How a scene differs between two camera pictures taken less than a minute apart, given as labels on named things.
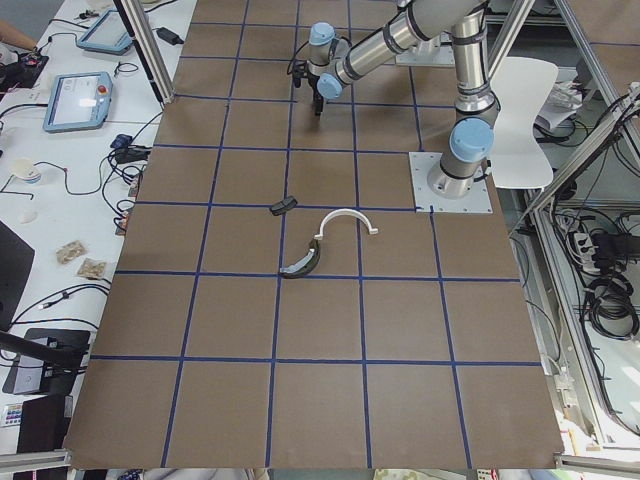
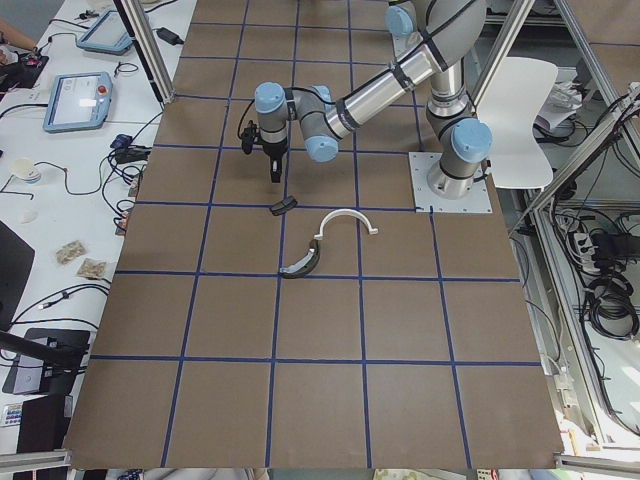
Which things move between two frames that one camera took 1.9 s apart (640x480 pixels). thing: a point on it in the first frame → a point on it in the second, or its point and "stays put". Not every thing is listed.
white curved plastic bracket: x=344 y=211 stays put
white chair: x=520 y=157 stays put
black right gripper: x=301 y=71 → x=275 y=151
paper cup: x=24 y=169 stays put
